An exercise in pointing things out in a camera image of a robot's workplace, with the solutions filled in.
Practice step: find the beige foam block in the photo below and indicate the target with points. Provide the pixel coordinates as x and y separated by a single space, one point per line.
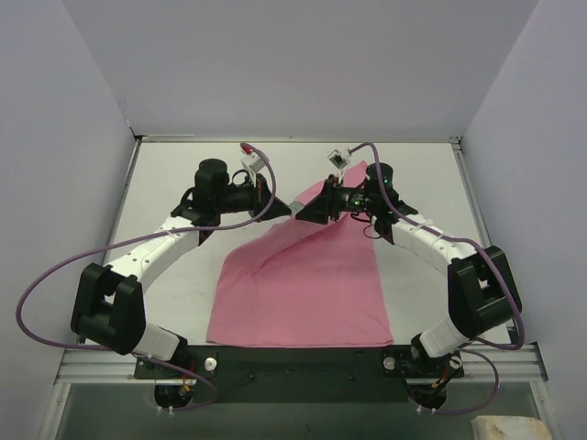
492 427

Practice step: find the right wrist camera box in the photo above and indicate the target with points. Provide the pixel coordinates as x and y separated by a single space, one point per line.
341 160

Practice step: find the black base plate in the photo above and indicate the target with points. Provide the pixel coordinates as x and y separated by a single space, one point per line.
232 374

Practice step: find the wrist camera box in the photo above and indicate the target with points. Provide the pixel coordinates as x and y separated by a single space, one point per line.
252 161
341 160

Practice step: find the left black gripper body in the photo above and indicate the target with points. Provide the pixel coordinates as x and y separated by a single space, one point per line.
264 197

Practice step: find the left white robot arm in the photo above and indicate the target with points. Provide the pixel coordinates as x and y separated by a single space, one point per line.
109 305

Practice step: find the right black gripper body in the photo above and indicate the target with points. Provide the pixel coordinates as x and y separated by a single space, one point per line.
330 202

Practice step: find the pink t-shirt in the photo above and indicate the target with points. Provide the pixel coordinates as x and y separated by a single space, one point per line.
302 285

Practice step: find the aluminium frame rail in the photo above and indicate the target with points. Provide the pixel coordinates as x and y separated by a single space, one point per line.
109 305

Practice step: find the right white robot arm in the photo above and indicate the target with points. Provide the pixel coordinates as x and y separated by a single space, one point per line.
481 288

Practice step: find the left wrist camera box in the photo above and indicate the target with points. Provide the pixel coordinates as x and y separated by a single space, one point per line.
252 161

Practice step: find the round teal glass brooch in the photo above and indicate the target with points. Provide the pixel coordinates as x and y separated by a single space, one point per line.
296 207

